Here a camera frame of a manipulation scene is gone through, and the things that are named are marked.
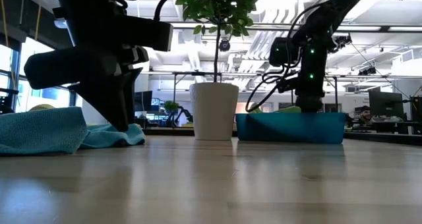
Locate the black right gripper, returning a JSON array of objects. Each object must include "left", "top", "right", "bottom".
[{"left": 294, "top": 65, "right": 328, "bottom": 113}]

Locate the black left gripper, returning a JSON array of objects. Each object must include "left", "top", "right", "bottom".
[{"left": 24, "top": 16, "right": 150, "bottom": 132}]

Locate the green towel with white label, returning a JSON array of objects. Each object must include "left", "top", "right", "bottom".
[{"left": 249, "top": 105, "right": 302, "bottom": 115}]

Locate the teal plastic bin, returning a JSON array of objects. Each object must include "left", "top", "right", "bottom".
[{"left": 235, "top": 111, "right": 347, "bottom": 145}]

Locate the blue microfiber towel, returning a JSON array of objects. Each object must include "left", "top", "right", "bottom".
[{"left": 78, "top": 123, "right": 146, "bottom": 150}]

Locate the grey microfiber towel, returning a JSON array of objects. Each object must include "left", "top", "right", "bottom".
[{"left": 0, "top": 106, "right": 88, "bottom": 157}]

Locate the yellow microfiber towel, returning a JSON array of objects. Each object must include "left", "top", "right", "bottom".
[{"left": 28, "top": 103, "right": 56, "bottom": 112}]

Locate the black computer monitor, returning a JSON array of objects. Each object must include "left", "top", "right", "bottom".
[
  {"left": 369, "top": 91, "right": 405, "bottom": 119},
  {"left": 134, "top": 90, "right": 154, "bottom": 113}
]

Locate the small background plant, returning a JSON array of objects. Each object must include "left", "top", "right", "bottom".
[{"left": 164, "top": 100, "right": 181, "bottom": 128}]

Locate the person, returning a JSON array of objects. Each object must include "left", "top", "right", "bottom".
[{"left": 357, "top": 105, "right": 374, "bottom": 125}]

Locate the black overhead beam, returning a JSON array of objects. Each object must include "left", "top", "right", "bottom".
[{"left": 171, "top": 21, "right": 422, "bottom": 33}]

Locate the green plant in white pot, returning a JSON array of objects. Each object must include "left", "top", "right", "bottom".
[{"left": 174, "top": 0, "right": 265, "bottom": 142}]

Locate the black background equipment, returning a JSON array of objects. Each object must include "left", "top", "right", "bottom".
[{"left": 0, "top": 88, "right": 20, "bottom": 115}]

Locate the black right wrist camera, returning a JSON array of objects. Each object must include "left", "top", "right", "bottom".
[{"left": 269, "top": 37, "right": 291, "bottom": 67}]

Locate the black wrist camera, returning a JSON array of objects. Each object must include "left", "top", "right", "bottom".
[
  {"left": 127, "top": 15, "right": 174, "bottom": 53},
  {"left": 269, "top": 37, "right": 291, "bottom": 67}
]

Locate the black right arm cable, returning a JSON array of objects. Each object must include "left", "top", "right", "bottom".
[{"left": 245, "top": 3, "right": 306, "bottom": 113}]

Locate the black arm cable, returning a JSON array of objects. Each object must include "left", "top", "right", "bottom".
[
  {"left": 245, "top": 3, "right": 306, "bottom": 113},
  {"left": 111, "top": 0, "right": 185, "bottom": 22}
]

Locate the black background rig frame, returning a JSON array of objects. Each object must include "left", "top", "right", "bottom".
[{"left": 140, "top": 70, "right": 339, "bottom": 113}]

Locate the black overhead camera with cables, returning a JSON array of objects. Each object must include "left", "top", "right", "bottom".
[{"left": 329, "top": 34, "right": 353, "bottom": 54}]

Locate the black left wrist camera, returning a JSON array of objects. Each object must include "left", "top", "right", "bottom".
[{"left": 127, "top": 15, "right": 174, "bottom": 53}]

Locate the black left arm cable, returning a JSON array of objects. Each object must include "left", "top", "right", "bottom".
[{"left": 111, "top": 0, "right": 185, "bottom": 22}]

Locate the window with black frame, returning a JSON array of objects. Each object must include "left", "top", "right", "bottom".
[{"left": 0, "top": 36, "right": 78, "bottom": 113}]

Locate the yellow hanging strap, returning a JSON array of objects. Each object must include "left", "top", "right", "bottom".
[
  {"left": 34, "top": 3, "right": 43, "bottom": 41},
  {"left": 0, "top": 0, "right": 9, "bottom": 47}
]

